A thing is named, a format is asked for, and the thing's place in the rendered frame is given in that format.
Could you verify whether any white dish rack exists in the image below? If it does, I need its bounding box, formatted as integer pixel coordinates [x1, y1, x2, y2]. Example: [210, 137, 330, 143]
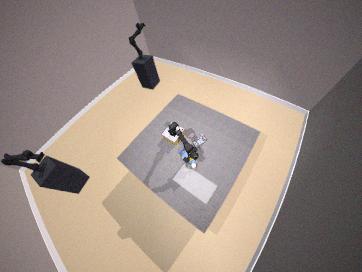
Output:
[193, 135, 206, 147]

